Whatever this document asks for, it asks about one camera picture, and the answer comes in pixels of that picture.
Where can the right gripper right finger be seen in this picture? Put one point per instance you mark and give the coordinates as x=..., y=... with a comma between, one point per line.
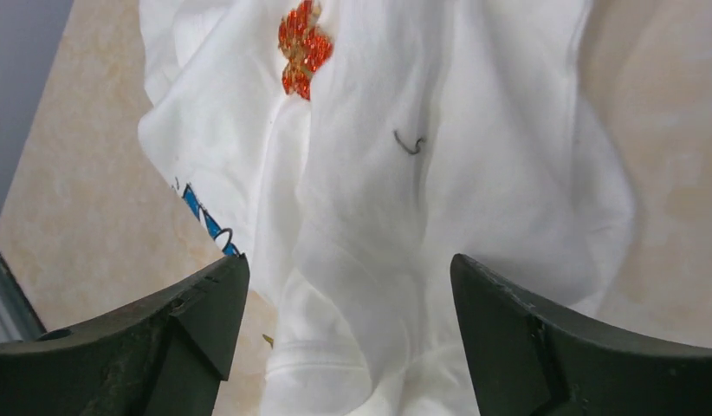
x=528, y=355

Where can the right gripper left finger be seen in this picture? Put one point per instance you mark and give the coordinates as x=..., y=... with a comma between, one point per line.
x=164, y=354

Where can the white garment with blue print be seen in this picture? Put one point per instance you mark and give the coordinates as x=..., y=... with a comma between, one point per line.
x=434, y=128

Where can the orange leaf brooch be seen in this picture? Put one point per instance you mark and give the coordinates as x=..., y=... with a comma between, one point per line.
x=305, y=46

